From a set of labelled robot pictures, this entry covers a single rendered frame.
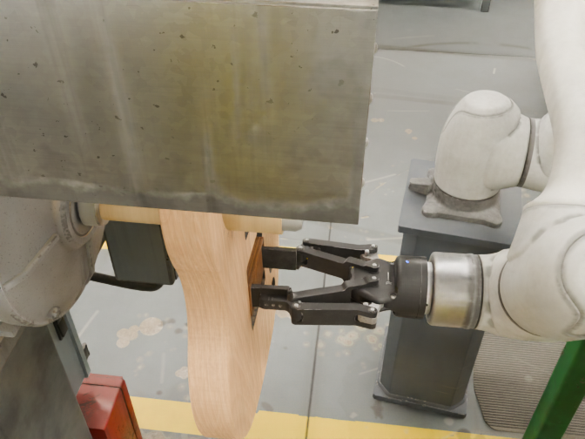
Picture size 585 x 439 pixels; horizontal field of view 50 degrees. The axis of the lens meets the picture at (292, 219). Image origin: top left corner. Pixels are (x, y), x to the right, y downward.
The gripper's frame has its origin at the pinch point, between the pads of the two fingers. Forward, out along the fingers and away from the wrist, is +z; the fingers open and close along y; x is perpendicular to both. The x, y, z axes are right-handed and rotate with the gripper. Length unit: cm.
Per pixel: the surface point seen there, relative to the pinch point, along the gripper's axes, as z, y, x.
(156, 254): 18.2, 12.7, -7.9
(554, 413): -55, 30, -54
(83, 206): 15.2, -11.6, 16.3
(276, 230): -3.7, -11.1, 14.8
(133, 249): 21.6, 12.6, -7.2
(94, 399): 35, 15, -45
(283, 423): 5, 58, -102
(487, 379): -56, 80, -99
